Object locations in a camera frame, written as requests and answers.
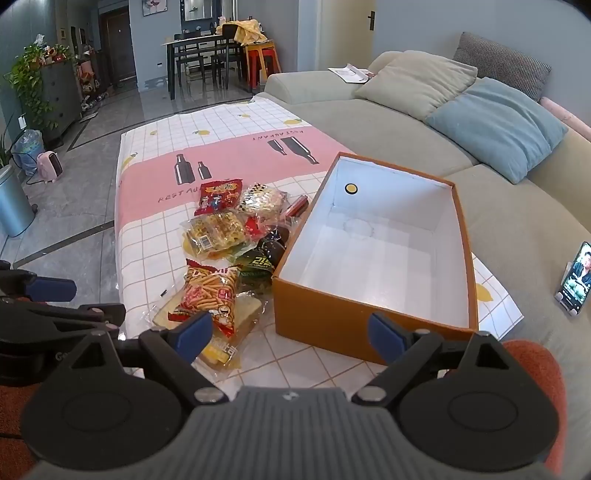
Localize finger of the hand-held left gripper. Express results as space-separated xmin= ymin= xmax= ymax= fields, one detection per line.
xmin=0 ymin=261 xmax=78 ymax=302
xmin=0 ymin=298 xmax=127 ymax=343

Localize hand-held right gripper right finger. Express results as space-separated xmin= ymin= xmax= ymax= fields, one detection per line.
xmin=353 ymin=313 xmax=513 ymax=407

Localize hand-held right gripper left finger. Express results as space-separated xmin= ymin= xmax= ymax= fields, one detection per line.
xmin=69 ymin=313 xmax=229 ymax=407

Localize orange cardboard box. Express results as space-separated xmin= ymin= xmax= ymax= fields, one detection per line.
xmin=271 ymin=151 xmax=479 ymax=366

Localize red cartoon snack bag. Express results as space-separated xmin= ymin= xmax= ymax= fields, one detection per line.
xmin=194 ymin=179 xmax=244 ymax=216

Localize clear puffed rice cake packet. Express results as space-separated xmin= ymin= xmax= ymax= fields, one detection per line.
xmin=238 ymin=183 xmax=290 ymax=223

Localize clear packet of yellow snacks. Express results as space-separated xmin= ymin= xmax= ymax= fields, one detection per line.
xmin=180 ymin=209 xmax=253 ymax=260

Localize small yellow cake packet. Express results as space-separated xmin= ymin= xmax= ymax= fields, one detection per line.
xmin=198 ymin=336 xmax=242 ymax=370

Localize red bag of fries sticks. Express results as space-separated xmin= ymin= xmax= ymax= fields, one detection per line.
xmin=168 ymin=258 xmax=243 ymax=339

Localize clear packet of sliced bread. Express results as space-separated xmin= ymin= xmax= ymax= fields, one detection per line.
xmin=152 ymin=292 xmax=274 ymax=352

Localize green and black snack packet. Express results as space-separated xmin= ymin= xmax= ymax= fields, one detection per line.
xmin=235 ymin=251 xmax=279 ymax=294

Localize blue-grey round bin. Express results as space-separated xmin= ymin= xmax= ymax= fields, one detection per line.
xmin=0 ymin=164 xmax=36 ymax=239

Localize dark brown snack packet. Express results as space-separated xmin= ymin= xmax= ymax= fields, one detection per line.
xmin=257 ymin=225 xmax=293 ymax=267

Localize pink space heater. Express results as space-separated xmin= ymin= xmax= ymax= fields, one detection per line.
xmin=35 ymin=151 xmax=66 ymax=184

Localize red sausage stick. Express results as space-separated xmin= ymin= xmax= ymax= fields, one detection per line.
xmin=283 ymin=196 xmax=309 ymax=220

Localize orange fuzzy cloth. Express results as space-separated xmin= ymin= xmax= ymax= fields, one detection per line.
xmin=501 ymin=339 xmax=570 ymax=468

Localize white phone stand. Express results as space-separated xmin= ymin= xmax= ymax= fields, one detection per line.
xmin=554 ymin=261 xmax=587 ymax=320

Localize dark grey cabinet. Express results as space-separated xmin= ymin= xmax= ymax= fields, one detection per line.
xmin=25 ymin=60 xmax=85 ymax=145

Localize grey-green sofa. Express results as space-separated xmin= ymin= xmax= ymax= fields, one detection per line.
xmin=252 ymin=32 xmax=591 ymax=464

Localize pink and white printed tablecloth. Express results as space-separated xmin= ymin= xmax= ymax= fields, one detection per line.
xmin=113 ymin=97 xmax=525 ymax=403

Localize smartphone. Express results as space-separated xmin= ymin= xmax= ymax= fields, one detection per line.
xmin=558 ymin=241 xmax=591 ymax=312

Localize green trailing plant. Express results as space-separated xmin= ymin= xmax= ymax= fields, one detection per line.
xmin=4 ymin=42 xmax=63 ymax=131

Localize light blue cushion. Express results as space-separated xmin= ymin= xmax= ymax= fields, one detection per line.
xmin=425 ymin=77 xmax=569 ymax=185

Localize beige cushion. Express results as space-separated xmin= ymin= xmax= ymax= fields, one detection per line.
xmin=353 ymin=54 xmax=479 ymax=122

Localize dark brown door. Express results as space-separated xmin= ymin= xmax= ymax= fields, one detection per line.
xmin=99 ymin=9 xmax=137 ymax=85

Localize open magazine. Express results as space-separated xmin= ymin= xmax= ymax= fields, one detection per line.
xmin=327 ymin=64 xmax=378 ymax=85

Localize black dining chair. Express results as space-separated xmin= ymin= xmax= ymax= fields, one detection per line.
xmin=215 ymin=24 xmax=246 ymax=89
xmin=173 ymin=32 xmax=206 ymax=90

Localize pink cushion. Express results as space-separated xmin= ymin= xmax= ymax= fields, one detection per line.
xmin=539 ymin=96 xmax=591 ymax=145

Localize red stools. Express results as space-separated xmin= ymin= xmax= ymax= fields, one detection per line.
xmin=244 ymin=41 xmax=283 ymax=91

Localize black dining table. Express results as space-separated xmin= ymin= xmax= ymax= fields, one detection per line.
xmin=161 ymin=34 xmax=247 ymax=101

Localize grey checked cushion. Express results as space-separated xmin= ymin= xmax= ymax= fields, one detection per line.
xmin=452 ymin=31 xmax=553 ymax=103

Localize yellow cloth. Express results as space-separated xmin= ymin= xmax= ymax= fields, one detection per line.
xmin=222 ymin=18 xmax=269 ymax=48

